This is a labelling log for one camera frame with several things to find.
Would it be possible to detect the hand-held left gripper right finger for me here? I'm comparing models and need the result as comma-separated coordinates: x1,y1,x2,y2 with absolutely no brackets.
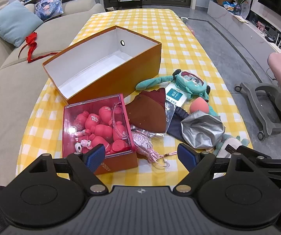
174,144,256,196

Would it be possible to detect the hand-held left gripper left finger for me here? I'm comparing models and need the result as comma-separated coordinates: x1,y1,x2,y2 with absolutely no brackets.
29,144,108,196

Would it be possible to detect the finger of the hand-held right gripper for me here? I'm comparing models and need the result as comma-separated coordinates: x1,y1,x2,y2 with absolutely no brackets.
238,146,281,178

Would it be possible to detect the navy cloth bag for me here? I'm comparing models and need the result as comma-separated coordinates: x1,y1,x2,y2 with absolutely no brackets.
166,106,192,142

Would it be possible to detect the white teal plush toy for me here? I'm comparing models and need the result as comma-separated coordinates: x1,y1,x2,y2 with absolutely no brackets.
209,106,251,157

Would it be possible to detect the pink embroidered tassel sachet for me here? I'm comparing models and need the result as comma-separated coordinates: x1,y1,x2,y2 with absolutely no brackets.
131,131,178,170

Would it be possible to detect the peach makeup sponge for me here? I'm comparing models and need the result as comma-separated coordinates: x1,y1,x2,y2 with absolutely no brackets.
189,97,209,114

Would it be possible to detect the white tissue packet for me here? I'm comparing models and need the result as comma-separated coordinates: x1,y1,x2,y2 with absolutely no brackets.
165,83,193,108

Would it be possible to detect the teal plush goggle pouch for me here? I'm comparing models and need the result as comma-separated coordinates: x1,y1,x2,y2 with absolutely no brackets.
135,69,210,102

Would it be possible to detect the orange cardboard box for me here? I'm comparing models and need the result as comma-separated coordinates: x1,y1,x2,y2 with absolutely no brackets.
42,25,162,106

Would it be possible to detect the white dog figurine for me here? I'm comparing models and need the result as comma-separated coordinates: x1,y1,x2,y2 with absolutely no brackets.
74,139,93,153

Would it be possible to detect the pile of pink bottle toys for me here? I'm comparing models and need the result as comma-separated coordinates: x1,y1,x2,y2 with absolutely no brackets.
73,105,131,153

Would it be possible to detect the pink clear-lid gift box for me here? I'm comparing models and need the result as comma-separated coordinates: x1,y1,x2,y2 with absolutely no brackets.
62,93,138,175

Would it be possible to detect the pink grey office chair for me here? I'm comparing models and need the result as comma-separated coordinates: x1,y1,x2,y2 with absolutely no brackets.
234,28,281,141

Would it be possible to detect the beige sofa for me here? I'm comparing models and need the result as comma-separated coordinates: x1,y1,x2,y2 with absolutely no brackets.
0,0,107,189

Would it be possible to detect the yellowish paper sheet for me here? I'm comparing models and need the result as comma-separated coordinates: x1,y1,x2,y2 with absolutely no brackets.
233,16,250,24

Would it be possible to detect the red ribbon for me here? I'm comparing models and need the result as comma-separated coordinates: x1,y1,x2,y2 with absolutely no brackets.
18,32,62,63

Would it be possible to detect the yellow checked tablecloth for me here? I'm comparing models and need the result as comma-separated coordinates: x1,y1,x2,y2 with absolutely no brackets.
16,8,254,194

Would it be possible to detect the grey television cabinet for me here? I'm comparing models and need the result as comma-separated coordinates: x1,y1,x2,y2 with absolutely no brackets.
207,0,281,54

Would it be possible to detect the blue snack bag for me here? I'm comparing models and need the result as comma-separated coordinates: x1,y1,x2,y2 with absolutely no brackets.
222,0,238,12

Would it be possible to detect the printed blue cushion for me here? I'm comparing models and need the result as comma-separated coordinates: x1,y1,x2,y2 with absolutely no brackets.
34,0,64,21

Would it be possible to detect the light blue cushion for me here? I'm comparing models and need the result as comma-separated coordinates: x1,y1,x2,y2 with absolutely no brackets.
0,0,44,47

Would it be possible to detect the black picture frame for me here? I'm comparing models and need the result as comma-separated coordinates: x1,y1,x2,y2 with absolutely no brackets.
243,0,254,19

